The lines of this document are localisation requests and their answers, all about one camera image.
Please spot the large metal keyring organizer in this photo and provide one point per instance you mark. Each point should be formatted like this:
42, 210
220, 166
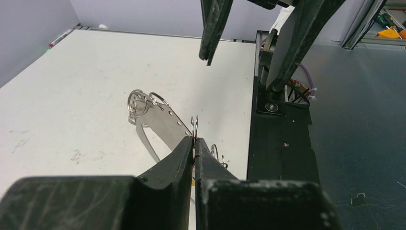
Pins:
154, 112

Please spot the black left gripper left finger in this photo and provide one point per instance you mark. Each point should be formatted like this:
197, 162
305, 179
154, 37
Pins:
158, 199

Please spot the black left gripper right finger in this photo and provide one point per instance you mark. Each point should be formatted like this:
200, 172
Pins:
224, 202

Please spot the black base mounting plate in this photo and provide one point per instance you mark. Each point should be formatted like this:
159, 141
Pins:
279, 142

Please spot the red and white marker pen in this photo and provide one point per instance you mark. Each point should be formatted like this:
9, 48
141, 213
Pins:
61, 37

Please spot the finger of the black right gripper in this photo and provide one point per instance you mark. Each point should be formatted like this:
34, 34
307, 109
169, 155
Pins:
296, 36
214, 14

